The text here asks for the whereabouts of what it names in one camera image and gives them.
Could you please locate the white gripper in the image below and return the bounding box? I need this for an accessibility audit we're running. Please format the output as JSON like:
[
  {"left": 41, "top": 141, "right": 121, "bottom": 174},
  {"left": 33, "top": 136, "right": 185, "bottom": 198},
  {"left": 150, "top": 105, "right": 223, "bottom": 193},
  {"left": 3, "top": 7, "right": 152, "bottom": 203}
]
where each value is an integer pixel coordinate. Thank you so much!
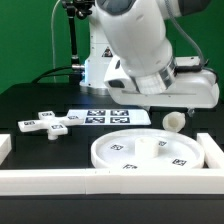
[{"left": 104, "top": 55, "right": 219, "bottom": 108}]

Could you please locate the white round table top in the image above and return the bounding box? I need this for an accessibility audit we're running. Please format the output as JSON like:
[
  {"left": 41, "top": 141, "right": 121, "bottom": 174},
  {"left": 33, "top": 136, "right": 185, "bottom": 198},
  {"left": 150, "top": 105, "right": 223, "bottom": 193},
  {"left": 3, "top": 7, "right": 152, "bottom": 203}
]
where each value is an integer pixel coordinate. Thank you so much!
[{"left": 91, "top": 129, "right": 205, "bottom": 170}]

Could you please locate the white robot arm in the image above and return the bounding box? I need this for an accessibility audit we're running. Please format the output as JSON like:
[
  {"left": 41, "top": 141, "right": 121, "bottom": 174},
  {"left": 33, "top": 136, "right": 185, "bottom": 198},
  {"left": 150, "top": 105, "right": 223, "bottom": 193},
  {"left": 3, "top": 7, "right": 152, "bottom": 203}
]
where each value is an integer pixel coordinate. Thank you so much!
[{"left": 80, "top": 0, "right": 219, "bottom": 109}]

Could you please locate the white marker sheet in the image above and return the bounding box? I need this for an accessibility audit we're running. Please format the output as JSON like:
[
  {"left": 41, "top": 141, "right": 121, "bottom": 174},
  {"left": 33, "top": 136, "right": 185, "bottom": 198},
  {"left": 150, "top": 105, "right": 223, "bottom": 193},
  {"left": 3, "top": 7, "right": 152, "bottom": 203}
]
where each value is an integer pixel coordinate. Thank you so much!
[{"left": 68, "top": 109, "right": 151, "bottom": 126}]

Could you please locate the white cross-shaped table base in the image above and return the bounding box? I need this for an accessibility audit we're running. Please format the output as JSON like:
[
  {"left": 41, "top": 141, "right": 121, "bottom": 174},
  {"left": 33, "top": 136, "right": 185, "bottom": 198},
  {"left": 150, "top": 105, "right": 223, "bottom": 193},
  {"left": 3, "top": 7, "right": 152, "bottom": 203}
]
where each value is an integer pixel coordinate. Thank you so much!
[{"left": 18, "top": 111, "right": 84, "bottom": 140}]

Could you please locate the white U-shaped boundary frame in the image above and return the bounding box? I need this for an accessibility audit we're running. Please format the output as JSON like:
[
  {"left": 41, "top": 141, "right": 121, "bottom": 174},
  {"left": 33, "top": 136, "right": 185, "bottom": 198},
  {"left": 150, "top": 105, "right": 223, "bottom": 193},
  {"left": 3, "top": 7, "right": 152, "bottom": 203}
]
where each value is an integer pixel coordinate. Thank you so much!
[{"left": 0, "top": 133, "right": 224, "bottom": 196}]

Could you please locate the black cable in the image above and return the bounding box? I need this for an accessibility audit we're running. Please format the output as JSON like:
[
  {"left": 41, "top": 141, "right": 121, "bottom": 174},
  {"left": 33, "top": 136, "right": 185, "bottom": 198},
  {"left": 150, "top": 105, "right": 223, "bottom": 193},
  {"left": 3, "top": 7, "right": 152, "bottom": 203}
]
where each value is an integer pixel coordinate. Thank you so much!
[{"left": 31, "top": 65, "right": 83, "bottom": 84}]

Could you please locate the white cable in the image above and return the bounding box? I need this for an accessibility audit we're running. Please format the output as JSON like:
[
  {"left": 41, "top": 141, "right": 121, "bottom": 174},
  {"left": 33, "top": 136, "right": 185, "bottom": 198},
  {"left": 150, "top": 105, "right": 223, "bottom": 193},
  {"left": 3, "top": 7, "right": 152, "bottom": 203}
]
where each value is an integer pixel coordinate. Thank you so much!
[{"left": 50, "top": 0, "right": 64, "bottom": 84}]

